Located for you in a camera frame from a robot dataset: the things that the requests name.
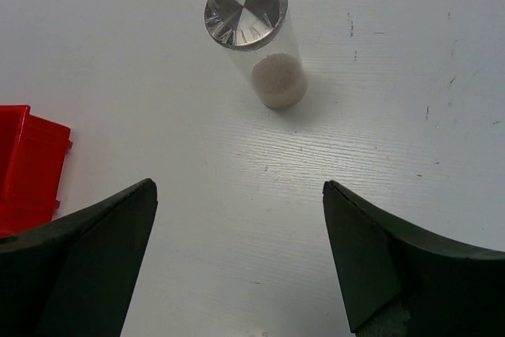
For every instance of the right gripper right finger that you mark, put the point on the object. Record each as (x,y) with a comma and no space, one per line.
(398,279)

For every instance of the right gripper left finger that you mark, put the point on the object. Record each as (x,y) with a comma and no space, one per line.
(75,276)

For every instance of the clear jar with metal lid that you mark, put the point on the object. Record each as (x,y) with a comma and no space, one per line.
(259,38)

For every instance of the red plastic organizer tray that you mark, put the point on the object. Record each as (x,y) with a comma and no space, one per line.
(33,152)

